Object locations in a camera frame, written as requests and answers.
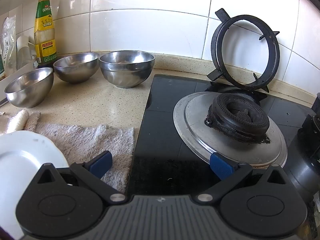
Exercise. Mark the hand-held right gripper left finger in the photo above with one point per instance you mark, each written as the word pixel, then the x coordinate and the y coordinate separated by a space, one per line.
pixel 101 164

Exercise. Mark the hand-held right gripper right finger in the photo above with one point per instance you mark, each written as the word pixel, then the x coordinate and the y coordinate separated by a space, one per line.
pixel 221 166

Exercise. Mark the white floral plate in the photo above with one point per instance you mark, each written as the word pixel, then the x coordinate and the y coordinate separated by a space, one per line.
pixel 20 160

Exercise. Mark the large stainless steel bowl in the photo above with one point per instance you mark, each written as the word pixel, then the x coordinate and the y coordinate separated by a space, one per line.
pixel 126 72

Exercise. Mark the small stainless steel bowl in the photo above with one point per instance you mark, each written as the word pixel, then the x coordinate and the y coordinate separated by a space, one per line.
pixel 30 92

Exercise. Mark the grey towel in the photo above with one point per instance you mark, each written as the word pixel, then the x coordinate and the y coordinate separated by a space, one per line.
pixel 82 140

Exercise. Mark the black gas burner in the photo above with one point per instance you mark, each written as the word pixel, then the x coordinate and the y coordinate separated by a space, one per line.
pixel 225 125

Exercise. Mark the black glass gas stove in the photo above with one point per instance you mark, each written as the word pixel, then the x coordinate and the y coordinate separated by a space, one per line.
pixel 160 130

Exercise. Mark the black pot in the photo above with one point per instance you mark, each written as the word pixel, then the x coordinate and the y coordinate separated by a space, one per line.
pixel 302 160

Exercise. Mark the white towel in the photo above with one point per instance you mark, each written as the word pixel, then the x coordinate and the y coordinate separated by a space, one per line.
pixel 17 121

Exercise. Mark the white two-tier spice rack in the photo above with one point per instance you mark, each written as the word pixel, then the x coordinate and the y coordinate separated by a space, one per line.
pixel 23 52

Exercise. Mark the green yellow label sauce bottle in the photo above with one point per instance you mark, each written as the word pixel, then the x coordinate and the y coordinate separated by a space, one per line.
pixel 45 35

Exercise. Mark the clear plastic bag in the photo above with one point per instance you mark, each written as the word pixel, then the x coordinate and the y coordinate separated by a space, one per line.
pixel 8 45

